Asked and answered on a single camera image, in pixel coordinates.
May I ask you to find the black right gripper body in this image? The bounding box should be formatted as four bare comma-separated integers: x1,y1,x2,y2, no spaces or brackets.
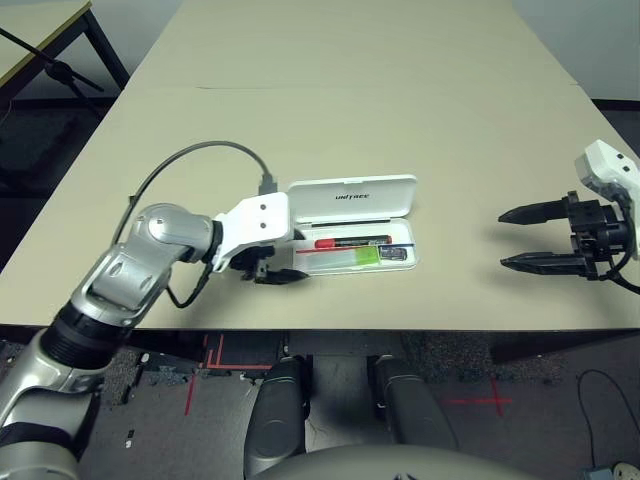
562,189,634,281

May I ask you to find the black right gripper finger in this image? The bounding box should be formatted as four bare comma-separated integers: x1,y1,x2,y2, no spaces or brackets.
497,198,571,226
499,251,589,279

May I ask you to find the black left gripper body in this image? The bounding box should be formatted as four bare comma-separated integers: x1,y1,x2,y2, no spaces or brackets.
234,244,276,285

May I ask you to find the white plastic pencil case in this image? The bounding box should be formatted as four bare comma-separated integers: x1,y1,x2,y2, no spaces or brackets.
287,173,419,276

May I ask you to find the red and black marker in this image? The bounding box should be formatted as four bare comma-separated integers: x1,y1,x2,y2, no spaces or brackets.
314,234,394,250

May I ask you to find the white eraser with green end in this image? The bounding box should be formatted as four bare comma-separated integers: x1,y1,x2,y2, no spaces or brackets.
299,245,381,269

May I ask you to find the dark grey left robot leg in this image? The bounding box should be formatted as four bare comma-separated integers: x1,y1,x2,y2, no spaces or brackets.
244,354,314,479

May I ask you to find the dark grey robot leg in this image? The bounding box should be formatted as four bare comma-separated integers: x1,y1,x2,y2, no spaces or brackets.
374,354,461,451
244,354,314,479

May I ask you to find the dark grey right robot leg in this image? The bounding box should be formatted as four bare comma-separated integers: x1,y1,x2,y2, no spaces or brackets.
374,354,461,451

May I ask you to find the blue grey floor power strip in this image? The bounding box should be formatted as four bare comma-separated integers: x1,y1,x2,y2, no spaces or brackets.
582,462,640,480

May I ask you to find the grey robot torso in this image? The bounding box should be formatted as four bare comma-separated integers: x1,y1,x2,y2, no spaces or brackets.
252,444,546,480

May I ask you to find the black tripod stand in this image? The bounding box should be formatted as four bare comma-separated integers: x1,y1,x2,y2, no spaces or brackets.
0,27,106,119

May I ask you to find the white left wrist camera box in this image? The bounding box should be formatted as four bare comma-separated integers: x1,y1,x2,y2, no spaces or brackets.
209,191,291,274

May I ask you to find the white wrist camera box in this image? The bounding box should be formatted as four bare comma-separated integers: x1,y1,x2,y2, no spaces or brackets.
573,139,640,261
209,191,291,274

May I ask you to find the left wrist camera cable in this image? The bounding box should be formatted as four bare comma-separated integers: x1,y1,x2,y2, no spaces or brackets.
110,140,280,310

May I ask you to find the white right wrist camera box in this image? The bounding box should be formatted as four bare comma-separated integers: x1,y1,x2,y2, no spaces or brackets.
573,139,640,261

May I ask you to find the thin black floor cable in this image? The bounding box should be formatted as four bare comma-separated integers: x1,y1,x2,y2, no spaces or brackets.
577,369,631,466

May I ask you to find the beige side table black frame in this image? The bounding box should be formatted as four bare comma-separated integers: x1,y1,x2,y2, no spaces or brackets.
0,0,129,99

